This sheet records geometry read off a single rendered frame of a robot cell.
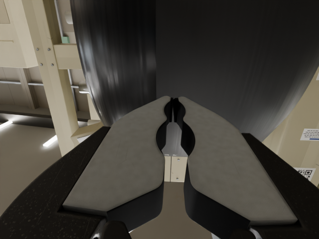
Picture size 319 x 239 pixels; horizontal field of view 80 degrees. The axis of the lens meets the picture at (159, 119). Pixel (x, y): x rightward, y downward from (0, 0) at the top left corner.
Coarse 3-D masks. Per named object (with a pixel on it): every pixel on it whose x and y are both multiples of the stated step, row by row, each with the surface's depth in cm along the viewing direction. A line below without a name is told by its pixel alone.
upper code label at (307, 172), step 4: (296, 168) 47; (300, 168) 47; (304, 168) 47; (308, 168) 47; (312, 168) 47; (300, 172) 47; (304, 172) 47; (308, 172) 47; (312, 172) 47; (304, 176) 48; (308, 176) 48
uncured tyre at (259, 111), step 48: (96, 0) 17; (144, 0) 17; (192, 0) 17; (240, 0) 16; (288, 0) 16; (96, 48) 19; (144, 48) 18; (192, 48) 18; (240, 48) 18; (288, 48) 18; (96, 96) 25; (144, 96) 21; (192, 96) 21; (240, 96) 21; (288, 96) 21
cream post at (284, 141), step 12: (312, 84) 38; (312, 96) 39; (300, 108) 40; (312, 108) 40; (288, 120) 42; (300, 120) 42; (312, 120) 41; (276, 132) 46; (288, 132) 43; (300, 132) 43; (264, 144) 51; (276, 144) 46; (288, 144) 44; (300, 144) 44; (312, 144) 44; (288, 156) 46; (300, 156) 45; (312, 156) 45; (312, 180) 48
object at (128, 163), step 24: (168, 96) 11; (120, 120) 9; (144, 120) 9; (168, 120) 11; (120, 144) 7; (144, 144) 7; (96, 168) 6; (120, 168) 6; (144, 168) 6; (72, 192) 6; (96, 192) 6; (120, 192) 6; (144, 192) 6; (120, 216) 5; (144, 216) 6
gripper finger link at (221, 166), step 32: (192, 128) 8; (224, 128) 8; (192, 160) 7; (224, 160) 7; (256, 160) 7; (192, 192) 6; (224, 192) 6; (256, 192) 6; (224, 224) 6; (256, 224) 5; (288, 224) 5
